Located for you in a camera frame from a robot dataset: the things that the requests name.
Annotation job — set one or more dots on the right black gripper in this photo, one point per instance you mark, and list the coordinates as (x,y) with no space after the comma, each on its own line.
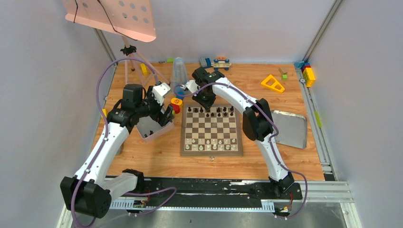
(206,104)

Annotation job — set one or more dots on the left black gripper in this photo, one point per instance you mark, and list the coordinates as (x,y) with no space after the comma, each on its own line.
(165,114)

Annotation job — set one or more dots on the wooden chess board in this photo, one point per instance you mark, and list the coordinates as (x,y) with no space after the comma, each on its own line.
(211,133)

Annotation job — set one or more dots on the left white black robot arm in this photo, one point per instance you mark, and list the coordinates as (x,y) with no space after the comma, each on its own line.
(87,192)

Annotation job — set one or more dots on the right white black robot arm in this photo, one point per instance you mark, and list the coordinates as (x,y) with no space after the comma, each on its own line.
(257,123)

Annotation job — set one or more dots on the red round block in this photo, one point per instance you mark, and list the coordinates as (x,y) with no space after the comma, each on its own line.
(176,108)

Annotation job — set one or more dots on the yellow round sign block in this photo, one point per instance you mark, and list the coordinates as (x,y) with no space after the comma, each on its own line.
(177,101)

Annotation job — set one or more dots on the blue grey brick block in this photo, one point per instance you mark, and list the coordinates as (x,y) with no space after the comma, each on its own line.
(205,62)

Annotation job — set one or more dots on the wooden toy car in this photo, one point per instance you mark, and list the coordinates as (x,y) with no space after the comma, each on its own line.
(221,62)

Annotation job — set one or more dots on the yellow block near stand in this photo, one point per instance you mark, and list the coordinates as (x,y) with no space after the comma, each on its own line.
(144,69)

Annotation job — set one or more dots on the yellow triangle shape toy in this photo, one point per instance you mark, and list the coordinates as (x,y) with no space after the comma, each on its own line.
(273,84)

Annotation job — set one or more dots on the small yellow cube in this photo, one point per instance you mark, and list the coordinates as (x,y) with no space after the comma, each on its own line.
(105,112)

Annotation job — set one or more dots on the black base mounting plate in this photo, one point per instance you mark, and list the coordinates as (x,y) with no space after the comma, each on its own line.
(212,193)

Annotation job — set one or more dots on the wooden brown block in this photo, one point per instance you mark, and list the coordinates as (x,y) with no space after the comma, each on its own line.
(283,70)

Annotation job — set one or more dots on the silver metal tin lid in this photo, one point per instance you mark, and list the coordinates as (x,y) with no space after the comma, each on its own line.
(292,129)

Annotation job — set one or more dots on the pink music stand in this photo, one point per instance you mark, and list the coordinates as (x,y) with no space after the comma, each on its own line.
(131,19)

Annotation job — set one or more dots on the stacked coloured bricks corner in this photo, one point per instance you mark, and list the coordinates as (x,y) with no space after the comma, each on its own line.
(307,72)

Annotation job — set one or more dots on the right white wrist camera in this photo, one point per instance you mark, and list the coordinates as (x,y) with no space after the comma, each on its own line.
(192,86)

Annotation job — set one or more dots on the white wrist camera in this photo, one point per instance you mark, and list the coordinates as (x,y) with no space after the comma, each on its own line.
(192,86)
(160,92)

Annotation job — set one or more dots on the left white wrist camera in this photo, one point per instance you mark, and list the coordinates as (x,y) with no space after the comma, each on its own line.
(160,92)

